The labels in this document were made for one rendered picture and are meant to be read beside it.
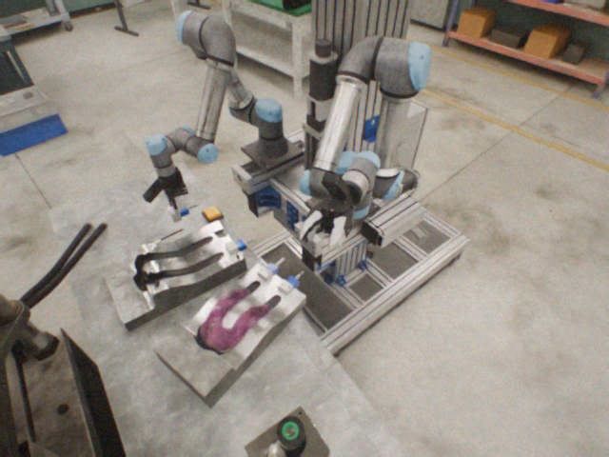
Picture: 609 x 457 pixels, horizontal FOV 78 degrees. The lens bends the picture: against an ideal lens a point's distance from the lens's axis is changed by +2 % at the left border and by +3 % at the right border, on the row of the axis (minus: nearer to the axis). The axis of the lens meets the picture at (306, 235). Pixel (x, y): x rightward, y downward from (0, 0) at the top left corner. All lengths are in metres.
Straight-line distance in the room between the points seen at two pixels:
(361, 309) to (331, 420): 0.98
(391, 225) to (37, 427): 1.43
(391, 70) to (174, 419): 1.23
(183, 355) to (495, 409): 1.67
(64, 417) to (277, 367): 0.70
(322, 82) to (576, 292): 2.25
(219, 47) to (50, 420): 1.33
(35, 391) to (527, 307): 2.58
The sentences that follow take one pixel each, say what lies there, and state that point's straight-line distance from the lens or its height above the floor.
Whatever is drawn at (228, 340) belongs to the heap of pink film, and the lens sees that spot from 1.35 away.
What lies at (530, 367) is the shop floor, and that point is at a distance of 2.59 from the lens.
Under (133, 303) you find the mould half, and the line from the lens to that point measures 1.58.
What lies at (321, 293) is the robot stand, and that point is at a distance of 2.24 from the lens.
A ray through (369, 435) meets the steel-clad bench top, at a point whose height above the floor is 0.80.
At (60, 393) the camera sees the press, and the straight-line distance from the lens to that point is 1.60.
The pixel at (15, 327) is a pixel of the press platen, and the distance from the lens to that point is 1.50.
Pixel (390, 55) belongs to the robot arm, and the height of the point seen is 1.66.
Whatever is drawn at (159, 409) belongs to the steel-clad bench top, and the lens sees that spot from 1.42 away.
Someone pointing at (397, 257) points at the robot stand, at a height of 0.21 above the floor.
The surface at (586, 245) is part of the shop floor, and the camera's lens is 3.43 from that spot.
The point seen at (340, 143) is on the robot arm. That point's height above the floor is 1.45.
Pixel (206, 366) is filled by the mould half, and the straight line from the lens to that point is 1.31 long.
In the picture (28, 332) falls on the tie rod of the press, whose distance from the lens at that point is 1.58.
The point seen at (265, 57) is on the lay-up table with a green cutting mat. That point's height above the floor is 0.26.
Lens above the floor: 2.08
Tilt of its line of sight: 48 degrees down
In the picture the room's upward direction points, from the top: straight up
